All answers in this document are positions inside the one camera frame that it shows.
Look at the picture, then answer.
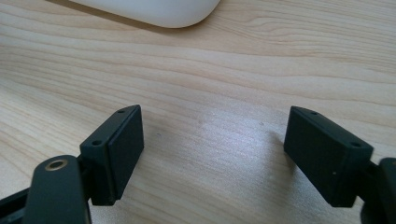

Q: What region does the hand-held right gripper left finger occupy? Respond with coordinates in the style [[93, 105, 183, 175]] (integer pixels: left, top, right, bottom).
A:
[[78, 104, 146, 207]]

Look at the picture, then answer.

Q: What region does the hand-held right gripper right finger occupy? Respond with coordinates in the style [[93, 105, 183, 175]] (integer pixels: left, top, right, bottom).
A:
[[283, 105, 375, 208]]

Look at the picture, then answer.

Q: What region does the white rounded plastic object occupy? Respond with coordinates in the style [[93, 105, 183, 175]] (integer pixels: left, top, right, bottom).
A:
[[68, 0, 222, 29]]

